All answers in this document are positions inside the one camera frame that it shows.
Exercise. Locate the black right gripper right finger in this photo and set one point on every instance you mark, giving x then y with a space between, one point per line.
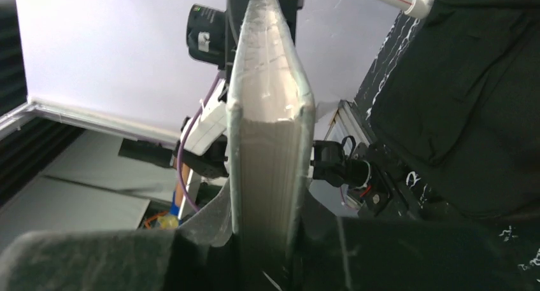
344 253

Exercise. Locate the aluminium rail frame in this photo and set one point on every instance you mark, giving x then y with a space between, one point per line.
14 120

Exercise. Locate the pale green Gatsby book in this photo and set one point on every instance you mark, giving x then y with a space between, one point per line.
271 115

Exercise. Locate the black student backpack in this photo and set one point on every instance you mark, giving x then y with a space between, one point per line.
461 107

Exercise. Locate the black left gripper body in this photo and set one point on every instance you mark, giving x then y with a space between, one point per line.
212 34

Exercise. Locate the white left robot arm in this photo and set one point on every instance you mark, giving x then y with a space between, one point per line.
203 138

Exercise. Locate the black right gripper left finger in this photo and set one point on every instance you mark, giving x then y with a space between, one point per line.
193 256

